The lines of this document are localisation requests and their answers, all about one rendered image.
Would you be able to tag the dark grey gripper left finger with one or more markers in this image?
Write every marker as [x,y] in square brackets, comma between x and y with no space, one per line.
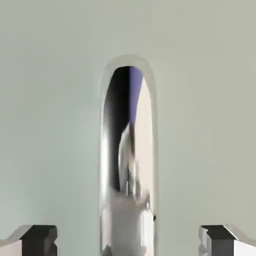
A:
[38,240]

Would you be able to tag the pale grey-green drawer front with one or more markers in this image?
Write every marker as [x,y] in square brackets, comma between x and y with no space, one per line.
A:
[50,120]

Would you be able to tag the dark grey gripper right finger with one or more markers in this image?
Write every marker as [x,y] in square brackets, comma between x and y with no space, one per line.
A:
[220,240]

